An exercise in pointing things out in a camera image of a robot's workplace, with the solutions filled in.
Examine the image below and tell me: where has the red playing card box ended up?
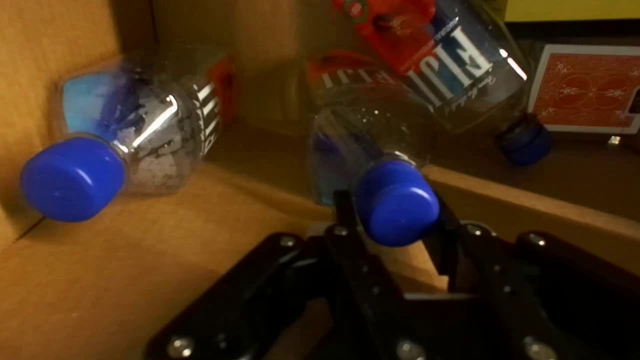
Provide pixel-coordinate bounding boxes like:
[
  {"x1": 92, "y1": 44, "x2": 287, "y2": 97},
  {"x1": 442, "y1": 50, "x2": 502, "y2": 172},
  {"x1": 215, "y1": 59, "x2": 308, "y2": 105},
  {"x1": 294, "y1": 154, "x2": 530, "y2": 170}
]
[{"x1": 526, "y1": 41, "x2": 640, "y2": 135}]

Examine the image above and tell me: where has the clear water bottle blue cap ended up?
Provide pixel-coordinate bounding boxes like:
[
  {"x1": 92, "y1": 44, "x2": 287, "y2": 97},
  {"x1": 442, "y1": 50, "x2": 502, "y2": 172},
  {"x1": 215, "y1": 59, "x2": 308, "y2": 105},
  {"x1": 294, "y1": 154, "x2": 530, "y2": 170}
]
[
  {"x1": 332, "y1": 0, "x2": 554, "y2": 167},
  {"x1": 304, "y1": 48, "x2": 443, "y2": 249},
  {"x1": 17, "y1": 55, "x2": 235, "y2": 225}
]

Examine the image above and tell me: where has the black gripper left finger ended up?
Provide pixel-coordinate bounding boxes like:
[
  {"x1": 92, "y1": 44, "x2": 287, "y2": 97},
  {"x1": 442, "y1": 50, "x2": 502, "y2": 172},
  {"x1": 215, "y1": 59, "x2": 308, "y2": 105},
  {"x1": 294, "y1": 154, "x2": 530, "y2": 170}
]
[{"x1": 141, "y1": 187, "x2": 435, "y2": 360}]

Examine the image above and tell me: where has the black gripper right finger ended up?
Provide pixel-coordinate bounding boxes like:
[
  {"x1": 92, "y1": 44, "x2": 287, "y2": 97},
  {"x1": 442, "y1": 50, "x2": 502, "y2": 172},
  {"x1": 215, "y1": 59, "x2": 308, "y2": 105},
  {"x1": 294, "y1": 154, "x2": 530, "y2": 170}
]
[{"x1": 425, "y1": 198, "x2": 640, "y2": 360}]

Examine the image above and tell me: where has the yellow box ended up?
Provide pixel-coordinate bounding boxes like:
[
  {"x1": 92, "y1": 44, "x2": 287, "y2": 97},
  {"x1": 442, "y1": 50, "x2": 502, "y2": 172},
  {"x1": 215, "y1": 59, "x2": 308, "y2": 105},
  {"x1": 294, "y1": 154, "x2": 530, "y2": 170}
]
[{"x1": 502, "y1": 0, "x2": 640, "y2": 25}]

